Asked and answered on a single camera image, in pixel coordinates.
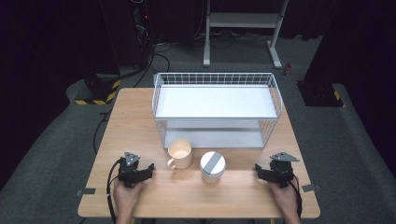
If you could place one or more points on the white jar with grey-striped lid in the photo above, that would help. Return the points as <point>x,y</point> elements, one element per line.
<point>212,166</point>

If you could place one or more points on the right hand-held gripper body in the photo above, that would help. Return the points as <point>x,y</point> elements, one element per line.
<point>280,174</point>

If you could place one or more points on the grey tape piece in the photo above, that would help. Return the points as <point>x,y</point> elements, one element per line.
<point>86,191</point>
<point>311,188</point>

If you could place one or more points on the dark equipment tower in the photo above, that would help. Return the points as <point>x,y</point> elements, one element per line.
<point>141,31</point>

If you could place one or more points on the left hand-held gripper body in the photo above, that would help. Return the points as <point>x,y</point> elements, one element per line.
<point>129,174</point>

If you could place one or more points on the small red object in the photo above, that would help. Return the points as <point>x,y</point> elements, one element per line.
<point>288,69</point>

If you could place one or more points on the black yellow striped stand base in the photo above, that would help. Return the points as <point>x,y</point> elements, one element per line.
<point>322,95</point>
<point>99,90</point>

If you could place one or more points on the person's left hand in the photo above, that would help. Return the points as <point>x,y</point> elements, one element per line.
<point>126,199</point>

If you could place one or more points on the person's right hand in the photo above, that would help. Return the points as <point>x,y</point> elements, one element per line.
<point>285,200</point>

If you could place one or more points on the cream ceramic mug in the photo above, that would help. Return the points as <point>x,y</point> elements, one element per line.
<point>180,154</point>

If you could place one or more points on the white metal stand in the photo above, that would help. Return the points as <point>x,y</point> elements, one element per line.
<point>243,20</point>

